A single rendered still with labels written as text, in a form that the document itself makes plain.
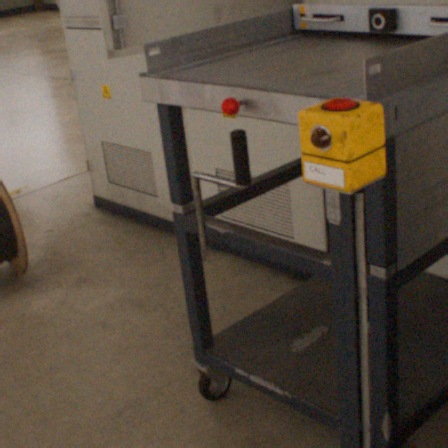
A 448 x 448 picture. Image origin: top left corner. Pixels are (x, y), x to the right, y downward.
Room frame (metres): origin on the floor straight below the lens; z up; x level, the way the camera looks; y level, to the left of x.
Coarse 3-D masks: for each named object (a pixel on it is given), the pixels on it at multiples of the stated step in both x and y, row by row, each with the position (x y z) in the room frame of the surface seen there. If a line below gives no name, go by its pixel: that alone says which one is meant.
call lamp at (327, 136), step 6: (318, 126) 0.87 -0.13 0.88; (324, 126) 0.86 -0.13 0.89; (312, 132) 0.86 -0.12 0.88; (318, 132) 0.86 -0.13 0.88; (324, 132) 0.85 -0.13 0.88; (330, 132) 0.85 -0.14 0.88; (312, 138) 0.86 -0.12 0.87; (318, 138) 0.85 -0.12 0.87; (324, 138) 0.85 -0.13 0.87; (330, 138) 0.85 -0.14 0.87; (312, 144) 0.86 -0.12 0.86; (318, 144) 0.85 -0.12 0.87; (324, 144) 0.85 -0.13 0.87; (330, 144) 0.85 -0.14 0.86; (324, 150) 0.86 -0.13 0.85
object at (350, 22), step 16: (320, 16) 1.74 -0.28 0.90; (336, 16) 1.70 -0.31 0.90; (352, 16) 1.67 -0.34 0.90; (400, 16) 1.57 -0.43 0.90; (416, 16) 1.54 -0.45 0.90; (432, 16) 1.51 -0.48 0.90; (384, 32) 1.60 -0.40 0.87; (400, 32) 1.57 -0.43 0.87; (416, 32) 1.54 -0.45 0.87; (432, 32) 1.51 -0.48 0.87
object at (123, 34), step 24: (120, 0) 1.88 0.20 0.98; (144, 0) 1.90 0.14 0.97; (168, 0) 1.91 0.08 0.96; (192, 0) 1.93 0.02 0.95; (216, 0) 1.95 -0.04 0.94; (240, 0) 1.96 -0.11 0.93; (264, 0) 1.98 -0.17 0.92; (288, 0) 2.00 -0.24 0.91; (120, 24) 1.86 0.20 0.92; (144, 24) 1.90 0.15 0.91; (168, 24) 1.91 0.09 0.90; (192, 24) 1.93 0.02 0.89; (216, 24) 1.94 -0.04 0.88; (120, 48) 1.88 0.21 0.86
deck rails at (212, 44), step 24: (240, 24) 1.69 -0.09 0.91; (264, 24) 1.74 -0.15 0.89; (288, 24) 1.80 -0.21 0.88; (144, 48) 1.51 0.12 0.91; (168, 48) 1.55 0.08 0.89; (192, 48) 1.59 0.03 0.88; (216, 48) 1.64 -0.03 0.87; (240, 48) 1.69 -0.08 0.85; (408, 48) 1.17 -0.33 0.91; (432, 48) 1.22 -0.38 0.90; (168, 72) 1.51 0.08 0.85; (384, 72) 1.13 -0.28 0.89; (408, 72) 1.17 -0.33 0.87; (432, 72) 1.22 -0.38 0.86; (360, 96) 1.13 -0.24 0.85; (384, 96) 1.12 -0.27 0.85
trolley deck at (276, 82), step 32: (320, 32) 1.82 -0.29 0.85; (352, 32) 1.77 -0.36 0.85; (224, 64) 1.54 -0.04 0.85; (256, 64) 1.50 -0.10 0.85; (288, 64) 1.46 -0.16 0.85; (320, 64) 1.43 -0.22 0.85; (352, 64) 1.40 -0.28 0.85; (160, 96) 1.49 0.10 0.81; (192, 96) 1.41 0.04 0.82; (224, 96) 1.34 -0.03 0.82; (256, 96) 1.28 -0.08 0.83; (288, 96) 1.22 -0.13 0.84; (320, 96) 1.17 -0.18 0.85; (352, 96) 1.15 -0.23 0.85; (416, 96) 1.13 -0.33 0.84; (384, 128) 1.07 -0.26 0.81
